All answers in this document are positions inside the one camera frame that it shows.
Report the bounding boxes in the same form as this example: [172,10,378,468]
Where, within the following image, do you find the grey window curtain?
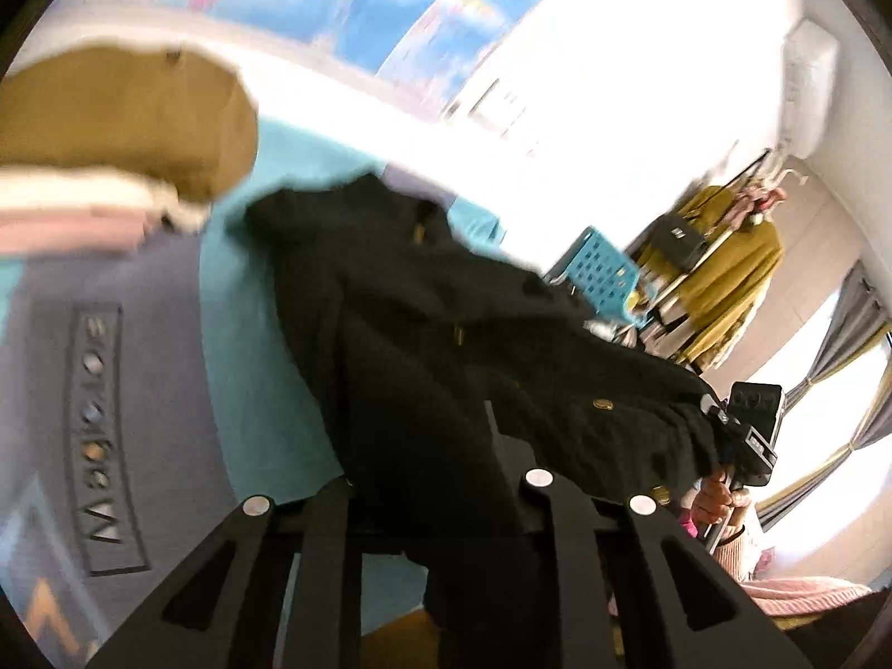
[756,264,890,532]

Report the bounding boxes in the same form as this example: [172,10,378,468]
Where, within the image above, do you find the cream folded garment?
[2,166,212,232]

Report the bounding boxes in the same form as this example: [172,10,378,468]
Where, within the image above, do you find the teal grey patterned bedsheet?
[2,121,503,667]

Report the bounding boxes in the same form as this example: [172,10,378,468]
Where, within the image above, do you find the mustard hanging cardigan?
[636,182,788,370]

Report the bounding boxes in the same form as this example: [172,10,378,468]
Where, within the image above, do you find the black handbag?
[650,213,707,273]

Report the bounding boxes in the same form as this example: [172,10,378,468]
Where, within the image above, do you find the mustard folded garment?
[2,44,259,202]

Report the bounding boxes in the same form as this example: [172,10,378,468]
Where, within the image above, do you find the teal perforated storage rack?
[544,226,650,328]

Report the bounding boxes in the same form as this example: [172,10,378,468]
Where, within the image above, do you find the pink sleeved right forearm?
[714,509,872,618]

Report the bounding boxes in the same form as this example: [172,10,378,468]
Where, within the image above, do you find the person's right hand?
[691,468,752,529]

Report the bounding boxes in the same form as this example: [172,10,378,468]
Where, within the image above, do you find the white air conditioner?
[779,18,841,160]

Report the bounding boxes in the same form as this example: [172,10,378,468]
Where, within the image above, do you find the pink folded garment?
[2,211,162,257]

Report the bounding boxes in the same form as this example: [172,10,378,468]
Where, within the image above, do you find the black button-up shirt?
[245,175,716,667]

